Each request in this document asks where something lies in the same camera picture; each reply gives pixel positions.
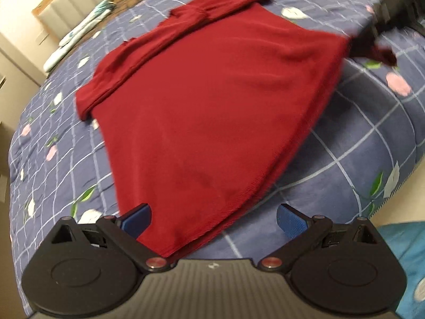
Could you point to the teal cloth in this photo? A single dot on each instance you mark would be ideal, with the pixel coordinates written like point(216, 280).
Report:
point(406, 269)

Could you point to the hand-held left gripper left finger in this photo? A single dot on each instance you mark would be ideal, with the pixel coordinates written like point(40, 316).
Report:
point(136, 220)

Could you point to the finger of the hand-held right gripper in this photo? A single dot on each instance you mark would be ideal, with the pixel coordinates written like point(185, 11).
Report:
point(363, 41)

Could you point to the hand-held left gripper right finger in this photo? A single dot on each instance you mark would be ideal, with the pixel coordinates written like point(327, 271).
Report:
point(289, 221)

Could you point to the blue floral checked quilt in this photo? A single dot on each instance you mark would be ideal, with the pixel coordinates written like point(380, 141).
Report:
point(358, 133)

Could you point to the red long-sleeve sweater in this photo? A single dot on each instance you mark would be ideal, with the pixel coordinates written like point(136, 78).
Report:
point(206, 106)

